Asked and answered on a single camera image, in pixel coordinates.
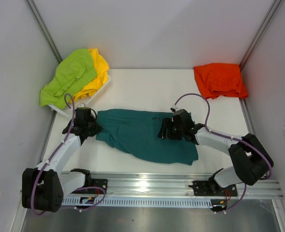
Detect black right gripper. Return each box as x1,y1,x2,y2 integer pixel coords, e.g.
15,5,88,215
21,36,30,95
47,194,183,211
157,118,184,141

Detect teal shorts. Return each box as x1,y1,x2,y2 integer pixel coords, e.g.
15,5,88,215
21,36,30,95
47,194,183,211
96,109,198,166

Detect orange shorts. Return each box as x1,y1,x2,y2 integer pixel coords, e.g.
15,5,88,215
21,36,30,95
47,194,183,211
194,63,248,99

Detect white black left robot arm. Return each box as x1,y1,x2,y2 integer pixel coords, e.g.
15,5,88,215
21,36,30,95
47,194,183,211
21,107,106,216

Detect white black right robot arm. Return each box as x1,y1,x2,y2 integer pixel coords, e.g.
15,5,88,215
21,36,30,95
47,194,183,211
158,109,274,195

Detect yellow shorts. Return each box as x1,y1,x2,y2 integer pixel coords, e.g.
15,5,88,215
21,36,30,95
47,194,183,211
74,48,110,102

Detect lime green shorts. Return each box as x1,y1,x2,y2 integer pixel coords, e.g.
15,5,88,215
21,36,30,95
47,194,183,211
40,48,97,109

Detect white perforated plastic basket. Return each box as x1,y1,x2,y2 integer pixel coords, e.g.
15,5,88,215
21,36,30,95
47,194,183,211
48,74,111,118

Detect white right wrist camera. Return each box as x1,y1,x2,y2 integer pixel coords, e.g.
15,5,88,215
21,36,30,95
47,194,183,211
170,104,179,113

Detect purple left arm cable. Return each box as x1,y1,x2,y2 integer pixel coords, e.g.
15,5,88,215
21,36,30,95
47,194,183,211
30,93,108,217

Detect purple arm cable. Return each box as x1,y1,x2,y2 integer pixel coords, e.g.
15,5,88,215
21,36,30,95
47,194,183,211
30,93,108,217
171,93,275,215

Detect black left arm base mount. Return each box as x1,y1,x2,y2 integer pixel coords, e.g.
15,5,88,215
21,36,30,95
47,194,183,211
70,168,108,195

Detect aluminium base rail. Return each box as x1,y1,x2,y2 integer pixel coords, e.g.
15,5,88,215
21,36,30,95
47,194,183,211
91,172,284,200

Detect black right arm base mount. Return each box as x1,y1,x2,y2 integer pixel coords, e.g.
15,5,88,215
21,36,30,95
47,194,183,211
188,168,238,197

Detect white slotted cable duct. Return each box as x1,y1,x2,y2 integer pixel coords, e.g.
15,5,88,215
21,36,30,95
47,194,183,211
62,196,227,209

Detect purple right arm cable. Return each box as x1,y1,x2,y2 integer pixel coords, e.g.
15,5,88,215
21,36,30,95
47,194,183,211
171,93,275,215

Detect aluminium frame post left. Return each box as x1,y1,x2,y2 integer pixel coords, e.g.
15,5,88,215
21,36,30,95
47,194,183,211
25,0,62,63

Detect aluminium frame post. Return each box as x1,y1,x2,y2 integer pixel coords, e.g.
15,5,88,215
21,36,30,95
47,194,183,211
25,0,62,63
239,0,284,72

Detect aluminium frame post right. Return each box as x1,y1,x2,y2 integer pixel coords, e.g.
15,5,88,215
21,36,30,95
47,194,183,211
239,0,284,72

